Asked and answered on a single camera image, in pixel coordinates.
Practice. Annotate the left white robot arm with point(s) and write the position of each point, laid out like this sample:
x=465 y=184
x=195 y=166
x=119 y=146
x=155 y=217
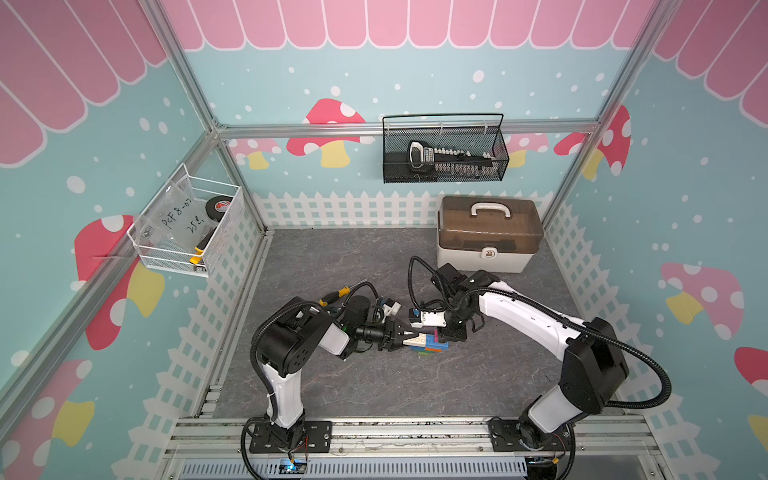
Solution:
x=282 y=346

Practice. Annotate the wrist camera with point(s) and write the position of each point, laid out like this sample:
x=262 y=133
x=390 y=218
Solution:
x=359 y=312
x=449 y=281

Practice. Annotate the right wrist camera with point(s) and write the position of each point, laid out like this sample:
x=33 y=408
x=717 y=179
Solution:
x=449 y=281

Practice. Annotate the socket wrench set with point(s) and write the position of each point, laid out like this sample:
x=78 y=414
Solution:
x=426 y=159

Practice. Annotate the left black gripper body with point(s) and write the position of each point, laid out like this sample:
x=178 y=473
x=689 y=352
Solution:
x=373 y=332

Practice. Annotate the black wire mesh basket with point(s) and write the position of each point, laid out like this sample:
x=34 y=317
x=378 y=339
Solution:
x=477 y=133

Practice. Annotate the white toolbox brown lid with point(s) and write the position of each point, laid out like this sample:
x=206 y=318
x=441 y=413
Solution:
x=499 y=235

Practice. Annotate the black tape roll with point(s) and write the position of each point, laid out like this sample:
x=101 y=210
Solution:
x=217 y=206

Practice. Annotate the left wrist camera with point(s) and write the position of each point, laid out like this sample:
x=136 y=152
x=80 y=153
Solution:
x=359 y=312

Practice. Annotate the beige lego brick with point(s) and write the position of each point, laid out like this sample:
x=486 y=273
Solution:
x=420 y=341

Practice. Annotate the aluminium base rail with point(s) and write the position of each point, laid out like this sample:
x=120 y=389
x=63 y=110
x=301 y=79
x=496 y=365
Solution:
x=464 y=447

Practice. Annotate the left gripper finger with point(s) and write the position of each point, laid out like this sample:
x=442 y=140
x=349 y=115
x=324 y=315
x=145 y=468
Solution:
x=393 y=345
x=403 y=331

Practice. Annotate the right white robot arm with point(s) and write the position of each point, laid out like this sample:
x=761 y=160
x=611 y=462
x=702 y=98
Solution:
x=592 y=363

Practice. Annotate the clear plastic wall bin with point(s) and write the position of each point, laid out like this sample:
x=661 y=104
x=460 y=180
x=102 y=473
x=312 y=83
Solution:
x=169 y=228

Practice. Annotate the yellow black screwdriver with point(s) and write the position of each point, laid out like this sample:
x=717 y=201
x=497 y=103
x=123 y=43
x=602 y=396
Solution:
x=334 y=296

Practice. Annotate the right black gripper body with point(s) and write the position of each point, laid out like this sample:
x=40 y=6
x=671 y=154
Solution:
x=454 y=322

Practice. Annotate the yellow black utility knife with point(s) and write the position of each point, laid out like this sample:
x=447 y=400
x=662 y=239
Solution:
x=197 y=258

